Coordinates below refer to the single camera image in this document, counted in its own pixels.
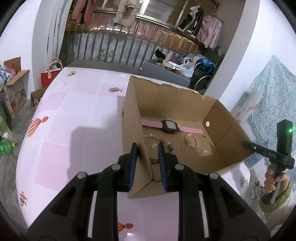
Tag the grey cabinet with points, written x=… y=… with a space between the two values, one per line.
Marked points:
x=161 y=75

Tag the black gadget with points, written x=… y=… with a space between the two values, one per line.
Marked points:
x=158 y=54

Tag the metal balcony railing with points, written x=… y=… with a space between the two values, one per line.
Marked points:
x=129 y=41

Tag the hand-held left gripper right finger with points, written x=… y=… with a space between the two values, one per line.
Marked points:
x=161 y=166

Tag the teal floral cloth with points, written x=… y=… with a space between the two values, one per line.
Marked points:
x=275 y=97

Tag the black white hanging jacket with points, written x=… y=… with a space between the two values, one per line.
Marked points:
x=192 y=20

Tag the white flat box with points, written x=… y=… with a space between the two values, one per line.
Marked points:
x=173 y=65

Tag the white plastic bag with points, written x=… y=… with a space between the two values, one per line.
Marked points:
x=186 y=68

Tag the small cardboard box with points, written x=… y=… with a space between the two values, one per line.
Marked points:
x=38 y=97

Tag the open printed cardboard box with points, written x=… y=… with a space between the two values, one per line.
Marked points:
x=16 y=92

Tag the green plastic bottle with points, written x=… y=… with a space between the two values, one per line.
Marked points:
x=5 y=147

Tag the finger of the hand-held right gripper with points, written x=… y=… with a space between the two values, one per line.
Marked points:
x=254 y=147

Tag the person's right hand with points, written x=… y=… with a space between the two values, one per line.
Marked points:
x=269 y=180

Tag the person's right forearm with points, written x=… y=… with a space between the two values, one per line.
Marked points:
x=281 y=200

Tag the beige hanging jacket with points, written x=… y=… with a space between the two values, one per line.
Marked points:
x=126 y=12

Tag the white curtain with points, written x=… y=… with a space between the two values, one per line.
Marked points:
x=50 y=34

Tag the red shopping bag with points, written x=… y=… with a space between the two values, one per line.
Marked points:
x=49 y=78

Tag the large brown cardboard box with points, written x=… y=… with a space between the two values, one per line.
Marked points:
x=161 y=102

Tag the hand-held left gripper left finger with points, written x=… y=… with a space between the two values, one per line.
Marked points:
x=133 y=166

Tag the printed paper roll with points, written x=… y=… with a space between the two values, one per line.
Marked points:
x=248 y=106

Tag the white shoe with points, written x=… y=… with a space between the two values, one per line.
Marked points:
x=110 y=56
x=102 y=55

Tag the red hanging garment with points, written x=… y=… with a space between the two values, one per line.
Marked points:
x=83 y=10

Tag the pink hanging shirt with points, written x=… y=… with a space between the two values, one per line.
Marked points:
x=211 y=32

